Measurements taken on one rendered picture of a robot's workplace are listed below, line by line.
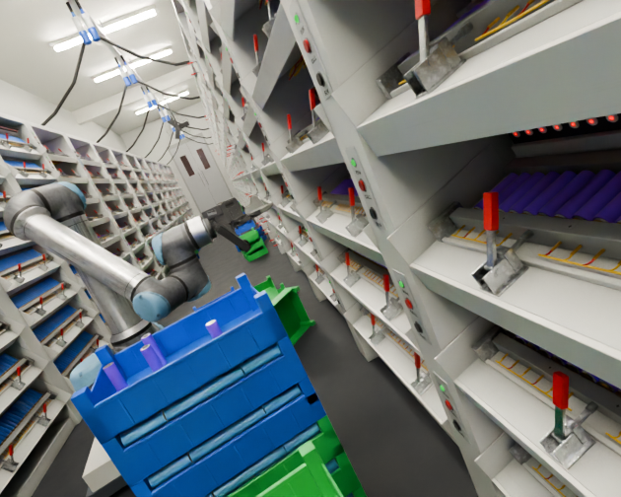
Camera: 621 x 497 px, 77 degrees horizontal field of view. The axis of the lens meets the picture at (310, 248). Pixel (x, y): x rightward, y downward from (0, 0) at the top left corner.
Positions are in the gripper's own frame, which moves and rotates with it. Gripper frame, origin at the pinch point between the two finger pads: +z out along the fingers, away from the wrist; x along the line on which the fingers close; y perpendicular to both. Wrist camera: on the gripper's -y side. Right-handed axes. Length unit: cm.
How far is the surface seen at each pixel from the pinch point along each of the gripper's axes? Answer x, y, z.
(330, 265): -4.9, -24.4, 9.2
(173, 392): -67, -12, -29
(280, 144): -4.8, 15.9, 10.0
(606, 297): -100, -6, 12
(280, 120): -4.5, 22.0, 12.8
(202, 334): -47, -13, -26
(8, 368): 53, -20, -124
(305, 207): -4.8, -4.1, 9.2
